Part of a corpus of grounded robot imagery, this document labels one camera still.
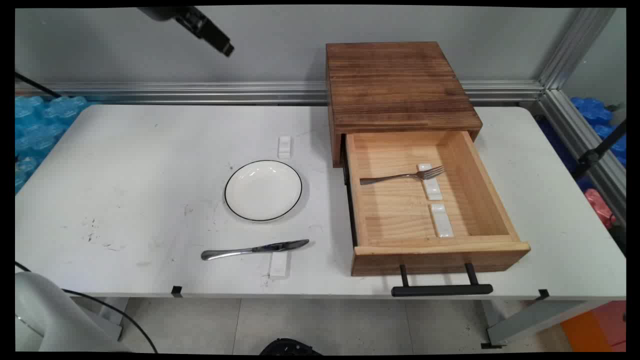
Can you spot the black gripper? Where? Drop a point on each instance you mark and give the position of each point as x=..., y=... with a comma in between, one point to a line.
x=197, y=22

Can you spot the silver metal table knife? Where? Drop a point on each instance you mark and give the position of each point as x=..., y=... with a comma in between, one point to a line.
x=280, y=246

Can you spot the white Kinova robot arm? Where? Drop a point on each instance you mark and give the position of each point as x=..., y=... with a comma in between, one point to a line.
x=45, y=310

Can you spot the white ceramic cutlery rest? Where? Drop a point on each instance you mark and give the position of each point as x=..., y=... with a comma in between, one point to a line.
x=284, y=147
x=433, y=191
x=442, y=222
x=278, y=267

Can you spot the white plate with black rim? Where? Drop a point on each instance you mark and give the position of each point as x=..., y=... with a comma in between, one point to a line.
x=262, y=190

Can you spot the dark wooden drawer cabinet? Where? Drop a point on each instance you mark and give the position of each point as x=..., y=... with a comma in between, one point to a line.
x=400, y=85

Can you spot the blue water bottle pack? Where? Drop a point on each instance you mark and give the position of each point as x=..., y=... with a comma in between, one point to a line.
x=595, y=112
x=40, y=130

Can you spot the silver metal fork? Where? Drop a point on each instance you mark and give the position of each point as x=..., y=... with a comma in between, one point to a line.
x=385, y=178

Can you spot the black table edge clip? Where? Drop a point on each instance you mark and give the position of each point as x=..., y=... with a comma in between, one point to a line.
x=176, y=291
x=543, y=294

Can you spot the grey metal table leg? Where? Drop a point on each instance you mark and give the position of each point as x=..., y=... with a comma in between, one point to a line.
x=540, y=320
x=112, y=312

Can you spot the black object on floor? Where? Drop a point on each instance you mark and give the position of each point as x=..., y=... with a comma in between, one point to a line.
x=290, y=347

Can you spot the black stand rod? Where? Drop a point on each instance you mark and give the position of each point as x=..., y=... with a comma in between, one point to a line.
x=597, y=151

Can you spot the red bottle pack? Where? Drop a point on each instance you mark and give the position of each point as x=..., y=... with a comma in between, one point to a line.
x=599, y=205

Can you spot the orange floor box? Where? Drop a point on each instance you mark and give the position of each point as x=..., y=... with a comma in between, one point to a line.
x=595, y=327

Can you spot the aluminium frame rail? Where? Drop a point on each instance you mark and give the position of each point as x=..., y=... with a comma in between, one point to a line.
x=200, y=92
x=580, y=135

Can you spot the aluminium frame post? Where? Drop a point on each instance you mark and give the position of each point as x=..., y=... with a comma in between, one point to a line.
x=575, y=47

